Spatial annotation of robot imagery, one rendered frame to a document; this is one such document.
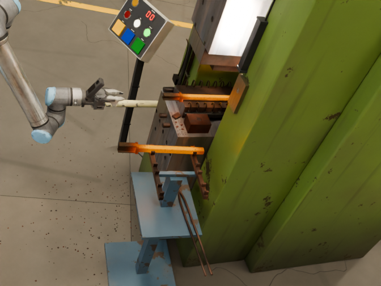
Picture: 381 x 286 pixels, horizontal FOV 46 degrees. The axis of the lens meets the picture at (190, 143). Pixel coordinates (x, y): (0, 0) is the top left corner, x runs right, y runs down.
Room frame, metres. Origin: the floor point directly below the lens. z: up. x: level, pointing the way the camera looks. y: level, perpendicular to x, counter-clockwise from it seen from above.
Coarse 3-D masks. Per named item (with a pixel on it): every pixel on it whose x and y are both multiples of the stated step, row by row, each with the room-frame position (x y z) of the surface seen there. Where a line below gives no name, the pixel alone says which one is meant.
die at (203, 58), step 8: (192, 32) 2.01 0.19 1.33; (192, 40) 1.99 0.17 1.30; (200, 40) 1.92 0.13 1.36; (192, 48) 1.97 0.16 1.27; (200, 48) 1.89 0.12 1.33; (200, 56) 1.87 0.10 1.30; (208, 56) 1.87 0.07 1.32; (216, 56) 1.89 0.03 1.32; (224, 56) 1.91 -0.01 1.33; (232, 56) 1.93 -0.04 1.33; (240, 56) 1.96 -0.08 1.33; (208, 64) 1.88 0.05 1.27; (216, 64) 1.90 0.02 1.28; (224, 64) 1.92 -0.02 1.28; (232, 64) 1.94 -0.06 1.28
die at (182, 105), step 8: (176, 88) 2.00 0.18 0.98; (184, 88) 2.03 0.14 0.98; (192, 88) 2.05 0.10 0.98; (200, 88) 2.08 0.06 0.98; (208, 88) 2.11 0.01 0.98; (216, 88) 2.14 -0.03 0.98; (224, 88) 2.17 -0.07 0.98; (232, 88) 2.20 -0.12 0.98; (184, 104) 1.87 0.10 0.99; (192, 104) 1.90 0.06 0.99; (200, 104) 1.92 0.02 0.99; (208, 104) 1.95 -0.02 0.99; (216, 104) 1.97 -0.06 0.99; (224, 104) 2.00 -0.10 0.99
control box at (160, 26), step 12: (132, 0) 2.42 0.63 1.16; (144, 0) 2.40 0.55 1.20; (120, 12) 2.40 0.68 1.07; (132, 12) 2.37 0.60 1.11; (144, 12) 2.35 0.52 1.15; (156, 12) 2.32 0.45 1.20; (132, 24) 2.32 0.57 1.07; (144, 24) 2.30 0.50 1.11; (156, 24) 2.28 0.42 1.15; (168, 24) 2.29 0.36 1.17; (120, 36) 2.29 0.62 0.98; (144, 36) 2.25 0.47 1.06; (156, 36) 2.23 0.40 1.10; (144, 48) 2.20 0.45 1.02; (156, 48) 2.25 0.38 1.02; (144, 60) 2.19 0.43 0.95
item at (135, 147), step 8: (120, 144) 1.44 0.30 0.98; (128, 144) 1.46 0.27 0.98; (136, 144) 1.48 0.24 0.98; (120, 152) 1.43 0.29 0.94; (128, 152) 1.45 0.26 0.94; (136, 152) 1.45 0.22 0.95; (160, 152) 1.51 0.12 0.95; (168, 152) 1.53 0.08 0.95; (176, 152) 1.55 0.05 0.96; (184, 152) 1.56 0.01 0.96; (192, 152) 1.58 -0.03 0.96; (200, 152) 1.60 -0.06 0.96
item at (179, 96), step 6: (162, 96) 1.87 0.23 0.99; (168, 96) 1.87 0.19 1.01; (174, 96) 1.88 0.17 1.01; (180, 96) 1.90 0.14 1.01; (186, 96) 1.92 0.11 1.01; (192, 96) 1.94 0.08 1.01; (198, 96) 1.96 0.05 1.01; (204, 96) 1.98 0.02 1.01; (210, 96) 2.00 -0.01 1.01; (216, 96) 2.02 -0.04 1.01; (222, 96) 2.04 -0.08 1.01; (228, 96) 2.06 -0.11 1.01
